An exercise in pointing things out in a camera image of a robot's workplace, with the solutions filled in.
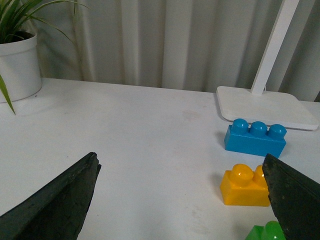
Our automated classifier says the green leafy plant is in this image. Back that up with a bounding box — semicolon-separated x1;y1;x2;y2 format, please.
0;0;91;116

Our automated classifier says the white plant pot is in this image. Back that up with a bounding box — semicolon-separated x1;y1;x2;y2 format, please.
0;31;42;102

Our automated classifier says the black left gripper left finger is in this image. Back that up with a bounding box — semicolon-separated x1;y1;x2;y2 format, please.
0;152;101;240

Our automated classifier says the white desk lamp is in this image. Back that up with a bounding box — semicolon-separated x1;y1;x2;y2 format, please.
216;0;319;131

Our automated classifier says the blue three-stud block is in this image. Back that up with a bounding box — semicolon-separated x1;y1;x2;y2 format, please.
224;118;287;158

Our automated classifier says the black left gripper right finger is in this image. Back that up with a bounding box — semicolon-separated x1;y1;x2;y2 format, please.
262;153;320;240

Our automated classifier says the yellow two-stud block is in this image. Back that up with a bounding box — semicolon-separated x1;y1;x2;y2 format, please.
220;163;270;207

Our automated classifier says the green two-stud block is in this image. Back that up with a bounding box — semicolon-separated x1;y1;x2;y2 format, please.
245;220;286;240

